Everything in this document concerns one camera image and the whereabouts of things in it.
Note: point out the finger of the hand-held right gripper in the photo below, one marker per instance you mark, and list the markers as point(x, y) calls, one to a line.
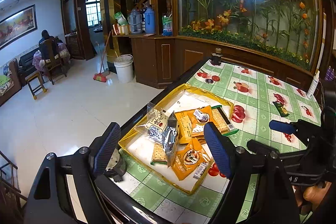
point(256, 145)
point(282, 126)

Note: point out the yellow cardboard tray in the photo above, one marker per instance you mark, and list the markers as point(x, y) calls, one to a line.
point(194, 98)

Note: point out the dark wooden chair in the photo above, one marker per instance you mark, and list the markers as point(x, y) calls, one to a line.
point(10, 187)

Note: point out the long silver foil packet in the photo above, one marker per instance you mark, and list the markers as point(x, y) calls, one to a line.
point(170, 134)

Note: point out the barred window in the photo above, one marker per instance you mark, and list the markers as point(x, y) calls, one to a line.
point(93, 10)

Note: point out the small black white packet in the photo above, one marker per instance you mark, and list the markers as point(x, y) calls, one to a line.
point(200, 116)
point(156, 134)

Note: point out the yellow-legged stool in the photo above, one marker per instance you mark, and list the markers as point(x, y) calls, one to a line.
point(35, 82)

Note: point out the black sofa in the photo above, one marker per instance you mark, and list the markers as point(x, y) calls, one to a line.
point(29, 61)

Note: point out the white spray bottle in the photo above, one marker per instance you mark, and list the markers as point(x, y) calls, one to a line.
point(313, 85)

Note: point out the green fruit print tablecloth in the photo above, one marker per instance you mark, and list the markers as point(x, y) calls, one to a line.
point(262, 98)

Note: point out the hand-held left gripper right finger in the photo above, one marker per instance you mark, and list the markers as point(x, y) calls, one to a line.
point(219, 150)

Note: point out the red broom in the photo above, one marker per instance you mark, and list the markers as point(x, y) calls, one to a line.
point(100, 77)

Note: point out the orange snack packet bowl logo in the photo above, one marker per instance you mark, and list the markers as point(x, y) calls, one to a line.
point(189, 158)

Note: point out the brown wooden cabinet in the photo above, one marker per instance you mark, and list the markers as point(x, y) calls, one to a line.
point(152, 61)

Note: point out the clear pastry packet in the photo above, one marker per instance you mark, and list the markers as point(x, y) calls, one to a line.
point(155, 119)

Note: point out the person's right hand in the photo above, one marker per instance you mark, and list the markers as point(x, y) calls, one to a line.
point(315, 193)

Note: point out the small dark lid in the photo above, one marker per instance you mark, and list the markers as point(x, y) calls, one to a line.
point(209, 81)

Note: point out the purple bottle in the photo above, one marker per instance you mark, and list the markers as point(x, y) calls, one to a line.
point(328, 74)

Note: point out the white plastic bucket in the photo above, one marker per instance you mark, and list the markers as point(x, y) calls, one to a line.
point(124, 69)

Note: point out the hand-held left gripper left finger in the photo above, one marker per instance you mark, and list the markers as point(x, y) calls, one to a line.
point(105, 150)

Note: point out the plastic bottle blue label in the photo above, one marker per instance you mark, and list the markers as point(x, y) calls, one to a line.
point(167, 26)

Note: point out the grey thermos jug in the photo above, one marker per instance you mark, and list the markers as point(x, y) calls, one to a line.
point(134, 22)

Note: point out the red white box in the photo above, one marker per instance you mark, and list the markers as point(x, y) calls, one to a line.
point(122, 29)

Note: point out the framed wall picture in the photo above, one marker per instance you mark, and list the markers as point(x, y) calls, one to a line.
point(17, 27)

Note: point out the green white bag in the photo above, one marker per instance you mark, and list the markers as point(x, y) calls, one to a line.
point(120, 18)

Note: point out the large orange snack packet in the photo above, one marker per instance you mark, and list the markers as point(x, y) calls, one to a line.
point(186, 121)

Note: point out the blue thermos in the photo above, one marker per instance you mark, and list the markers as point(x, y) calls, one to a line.
point(149, 20)

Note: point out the small orange snack packet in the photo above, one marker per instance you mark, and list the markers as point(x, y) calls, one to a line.
point(200, 139)

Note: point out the grey gear motor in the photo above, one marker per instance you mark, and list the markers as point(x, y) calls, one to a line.
point(116, 166)

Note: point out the artificial flower glass display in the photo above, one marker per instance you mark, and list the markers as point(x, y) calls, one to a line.
point(249, 3)

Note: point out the dark glass jar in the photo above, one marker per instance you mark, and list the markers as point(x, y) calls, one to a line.
point(216, 57)

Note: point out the pink covered table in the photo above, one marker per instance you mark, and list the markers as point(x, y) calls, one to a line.
point(63, 52)

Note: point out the dark green snack packet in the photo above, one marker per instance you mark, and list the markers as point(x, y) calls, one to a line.
point(281, 108)

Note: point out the brown sofa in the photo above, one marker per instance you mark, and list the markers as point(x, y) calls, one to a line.
point(8, 82)

